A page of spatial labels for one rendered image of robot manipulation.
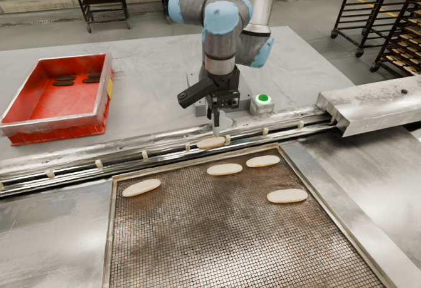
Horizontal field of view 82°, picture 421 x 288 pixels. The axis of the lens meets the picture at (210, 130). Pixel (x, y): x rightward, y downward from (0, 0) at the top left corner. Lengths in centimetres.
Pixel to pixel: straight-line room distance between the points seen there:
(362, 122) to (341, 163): 16
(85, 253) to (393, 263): 61
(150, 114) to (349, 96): 77
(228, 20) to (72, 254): 59
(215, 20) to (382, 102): 72
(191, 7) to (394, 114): 76
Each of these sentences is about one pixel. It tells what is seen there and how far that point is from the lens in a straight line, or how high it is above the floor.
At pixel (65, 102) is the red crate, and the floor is 82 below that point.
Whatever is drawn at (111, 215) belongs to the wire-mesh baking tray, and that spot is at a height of 91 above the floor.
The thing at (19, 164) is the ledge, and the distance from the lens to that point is 95.
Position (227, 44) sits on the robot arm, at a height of 121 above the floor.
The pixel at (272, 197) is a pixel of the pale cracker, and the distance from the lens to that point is 63.
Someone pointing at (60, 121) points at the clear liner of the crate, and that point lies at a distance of 95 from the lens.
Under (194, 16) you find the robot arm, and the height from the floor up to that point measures 123.
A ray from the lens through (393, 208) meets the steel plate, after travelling 89.
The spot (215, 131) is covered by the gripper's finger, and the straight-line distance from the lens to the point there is 71.
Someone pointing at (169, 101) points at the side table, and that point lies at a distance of 107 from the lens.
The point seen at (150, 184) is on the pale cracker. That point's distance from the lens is 68.
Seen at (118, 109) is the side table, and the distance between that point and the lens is 108.
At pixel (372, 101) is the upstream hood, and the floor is 92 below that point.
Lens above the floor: 146
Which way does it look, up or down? 44 degrees down
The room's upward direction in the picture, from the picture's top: straight up
